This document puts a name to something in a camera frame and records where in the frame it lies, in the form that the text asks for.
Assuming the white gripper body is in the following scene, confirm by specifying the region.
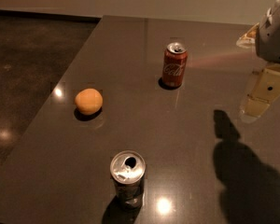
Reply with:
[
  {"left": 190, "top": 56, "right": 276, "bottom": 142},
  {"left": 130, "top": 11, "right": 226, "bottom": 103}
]
[{"left": 256, "top": 0, "right": 280, "bottom": 63}]

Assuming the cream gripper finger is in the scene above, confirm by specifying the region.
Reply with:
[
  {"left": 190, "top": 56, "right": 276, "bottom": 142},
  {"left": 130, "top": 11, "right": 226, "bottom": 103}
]
[
  {"left": 240, "top": 63, "right": 280, "bottom": 123},
  {"left": 236, "top": 23, "right": 259, "bottom": 49}
]

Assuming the silver redbull can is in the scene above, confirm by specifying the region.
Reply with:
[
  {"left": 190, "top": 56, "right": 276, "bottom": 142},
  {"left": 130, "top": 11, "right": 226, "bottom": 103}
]
[{"left": 110, "top": 150, "right": 147, "bottom": 210}]

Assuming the red coke can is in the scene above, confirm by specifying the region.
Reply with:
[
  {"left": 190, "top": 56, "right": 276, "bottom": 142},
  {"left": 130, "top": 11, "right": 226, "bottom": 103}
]
[{"left": 161, "top": 42, "right": 188, "bottom": 88}]

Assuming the orange fruit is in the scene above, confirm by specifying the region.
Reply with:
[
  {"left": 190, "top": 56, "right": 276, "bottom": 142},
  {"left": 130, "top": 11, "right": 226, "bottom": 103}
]
[{"left": 75, "top": 89, "right": 103, "bottom": 116}]

